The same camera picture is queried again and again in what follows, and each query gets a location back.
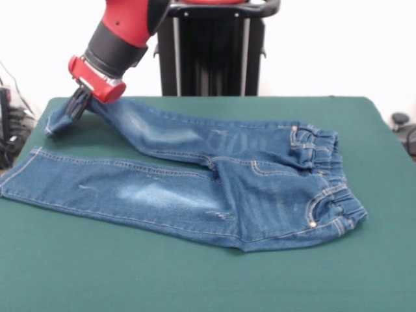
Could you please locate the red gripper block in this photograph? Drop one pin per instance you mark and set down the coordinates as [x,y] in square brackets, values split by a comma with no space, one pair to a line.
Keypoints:
[96,81]

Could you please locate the blue denim jeans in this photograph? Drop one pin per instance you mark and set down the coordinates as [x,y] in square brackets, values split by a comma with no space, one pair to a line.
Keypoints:
[211,188]

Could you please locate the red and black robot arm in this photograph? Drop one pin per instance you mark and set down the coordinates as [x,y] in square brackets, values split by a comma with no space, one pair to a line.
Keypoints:
[123,32]

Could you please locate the black electronics box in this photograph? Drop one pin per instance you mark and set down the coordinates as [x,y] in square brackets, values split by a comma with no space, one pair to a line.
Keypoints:
[5,110]

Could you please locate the dark green table cloth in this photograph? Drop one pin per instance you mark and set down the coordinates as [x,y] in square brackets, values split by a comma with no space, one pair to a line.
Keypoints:
[162,276]

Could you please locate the black chair base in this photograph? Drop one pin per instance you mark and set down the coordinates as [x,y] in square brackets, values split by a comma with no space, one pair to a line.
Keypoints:
[404,128]

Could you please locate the black robot pedestal stand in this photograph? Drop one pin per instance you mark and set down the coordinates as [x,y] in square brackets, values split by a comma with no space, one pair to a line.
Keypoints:
[211,48]

